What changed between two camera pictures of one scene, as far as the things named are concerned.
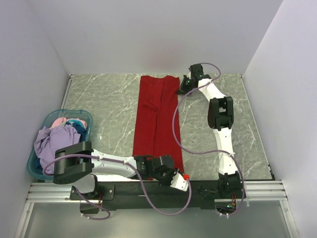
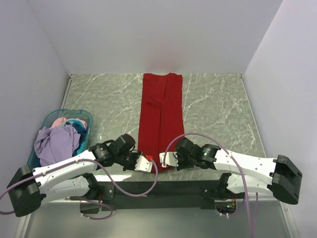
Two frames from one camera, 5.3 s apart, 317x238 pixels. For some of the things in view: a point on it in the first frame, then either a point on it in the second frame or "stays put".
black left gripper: x=169 y=183 → x=132 y=166
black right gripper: x=183 y=89 → x=181 y=165
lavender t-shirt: x=48 y=140 stays put
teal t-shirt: x=79 y=126 stays put
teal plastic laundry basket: x=48 y=120 stays put
